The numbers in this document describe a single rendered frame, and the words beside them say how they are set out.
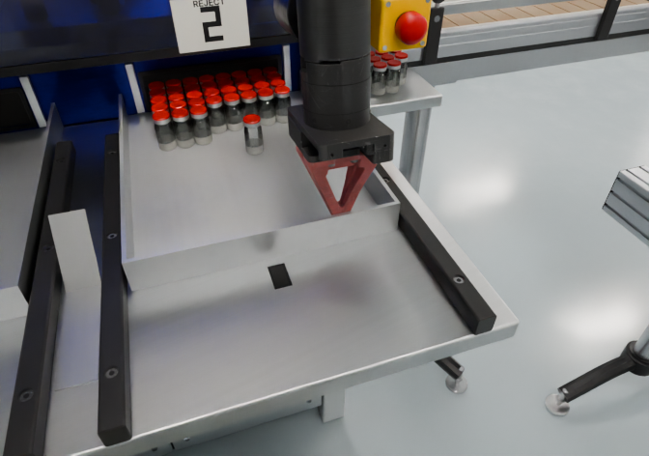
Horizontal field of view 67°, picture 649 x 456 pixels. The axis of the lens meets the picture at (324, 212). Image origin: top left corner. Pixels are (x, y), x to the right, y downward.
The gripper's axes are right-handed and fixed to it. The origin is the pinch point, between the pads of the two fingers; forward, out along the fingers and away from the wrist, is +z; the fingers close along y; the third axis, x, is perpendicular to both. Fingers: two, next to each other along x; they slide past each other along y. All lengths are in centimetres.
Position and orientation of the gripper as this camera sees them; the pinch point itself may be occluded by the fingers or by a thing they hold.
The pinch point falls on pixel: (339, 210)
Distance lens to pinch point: 46.9
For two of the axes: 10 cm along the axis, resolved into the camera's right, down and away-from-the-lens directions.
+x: -9.5, 2.0, -2.5
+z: 0.4, 8.6, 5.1
